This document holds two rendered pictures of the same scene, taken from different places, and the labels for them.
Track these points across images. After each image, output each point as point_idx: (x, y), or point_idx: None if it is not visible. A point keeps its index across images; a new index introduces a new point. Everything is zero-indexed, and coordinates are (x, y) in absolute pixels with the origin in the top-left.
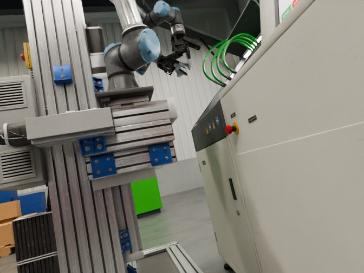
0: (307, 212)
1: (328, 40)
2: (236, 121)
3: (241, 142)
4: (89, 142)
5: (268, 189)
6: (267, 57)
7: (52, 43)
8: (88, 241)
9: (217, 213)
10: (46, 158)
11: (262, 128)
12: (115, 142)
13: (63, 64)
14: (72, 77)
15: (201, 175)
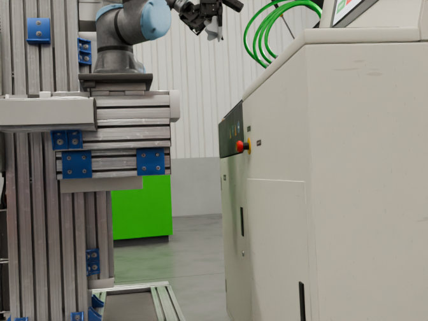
0: (277, 256)
1: (293, 99)
2: (250, 137)
3: (251, 165)
4: (63, 134)
5: (261, 228)
6: (271, 83)
7: None
8: (47, 254)
9: (229, 251)
10: (6, 142)
11: (263, 157)
12: (94, 138)
13: (40, 16)
14: (51, 35)
15: (221, 195)
